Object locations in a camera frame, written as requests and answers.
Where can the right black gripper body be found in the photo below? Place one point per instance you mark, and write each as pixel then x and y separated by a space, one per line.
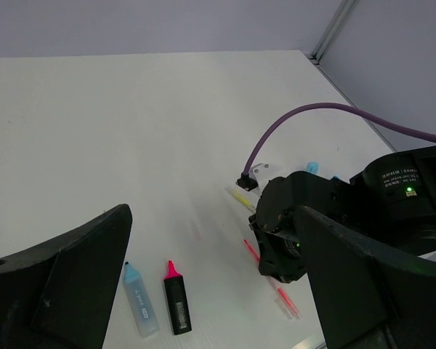
pixel 274 222

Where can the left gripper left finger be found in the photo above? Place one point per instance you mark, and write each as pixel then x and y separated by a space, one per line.
pixel 60 293

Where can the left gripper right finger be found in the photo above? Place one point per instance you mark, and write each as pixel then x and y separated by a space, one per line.
pixel 367 294

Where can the yellow highlighter pen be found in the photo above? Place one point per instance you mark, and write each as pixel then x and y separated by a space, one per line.
pixel 245 198

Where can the thin red pen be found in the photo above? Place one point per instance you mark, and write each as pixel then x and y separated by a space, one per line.
pixel 283 299

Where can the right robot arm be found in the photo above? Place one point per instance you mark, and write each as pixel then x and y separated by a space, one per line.
pixel 393 200

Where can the light blue cap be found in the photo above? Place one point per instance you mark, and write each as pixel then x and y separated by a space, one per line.
pixel 312 167

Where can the light blue highlighter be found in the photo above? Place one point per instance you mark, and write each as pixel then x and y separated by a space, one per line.
pixel 139 302

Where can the black pink highlighter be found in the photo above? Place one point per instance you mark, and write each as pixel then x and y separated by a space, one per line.
pixel 176 300

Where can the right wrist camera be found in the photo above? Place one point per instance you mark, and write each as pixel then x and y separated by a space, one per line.
pixel 259 176

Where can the aluminium frame post right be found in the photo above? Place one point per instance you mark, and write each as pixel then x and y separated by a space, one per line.
pixel 334 28

